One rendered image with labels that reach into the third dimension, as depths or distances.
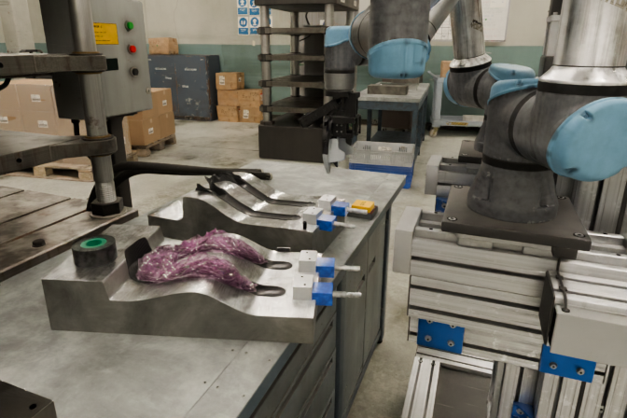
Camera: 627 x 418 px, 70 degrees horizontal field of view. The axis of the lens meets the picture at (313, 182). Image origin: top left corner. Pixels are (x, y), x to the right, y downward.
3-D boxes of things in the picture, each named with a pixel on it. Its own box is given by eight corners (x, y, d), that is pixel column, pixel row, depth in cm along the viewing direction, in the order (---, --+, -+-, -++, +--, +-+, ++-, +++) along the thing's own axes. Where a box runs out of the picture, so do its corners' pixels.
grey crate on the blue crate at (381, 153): (414, 158, 454) (416, 144, 450) (411, 168, 417) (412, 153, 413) (355, 154, 471) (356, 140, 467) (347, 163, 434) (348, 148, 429)
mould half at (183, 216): (344, 227, 133) (345, 184, 129) (312, 265, 110) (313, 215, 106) (202, 205, 151) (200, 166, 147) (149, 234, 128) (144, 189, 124)
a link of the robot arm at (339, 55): (365, 26, 108) (333, 25, 104) (363, 73, 111) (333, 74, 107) (348, 27, 114) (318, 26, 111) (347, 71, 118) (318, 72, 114)
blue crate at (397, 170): (413, 177, 461) (414, 157, 455) (410, 189, 423) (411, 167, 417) (355, 173, 478) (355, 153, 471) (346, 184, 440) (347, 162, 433)
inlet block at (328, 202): (369, 218, 123) (369, 200, 122) (364, 225, 119) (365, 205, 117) (324, 212, 128) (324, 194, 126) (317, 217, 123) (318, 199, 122)
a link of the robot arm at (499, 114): (531, 146, 85) (542, 73, 81) (578, 165, 72) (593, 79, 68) (469, 147, 84) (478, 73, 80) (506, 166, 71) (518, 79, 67)
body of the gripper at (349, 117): (352, 141, 112) (354, 92, 108) (320, 138, 115) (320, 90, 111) (360, 135, 119) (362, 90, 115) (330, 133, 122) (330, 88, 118)
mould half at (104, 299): (321, 273, 106) (322, 230, 103) (313, 343, 81) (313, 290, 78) (118, 265, 110) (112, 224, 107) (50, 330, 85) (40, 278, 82)
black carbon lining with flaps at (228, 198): (318, 209, 128) (318, 177, 125) (296, 229, 114) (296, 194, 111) (215, 194, 140) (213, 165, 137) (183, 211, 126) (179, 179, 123)
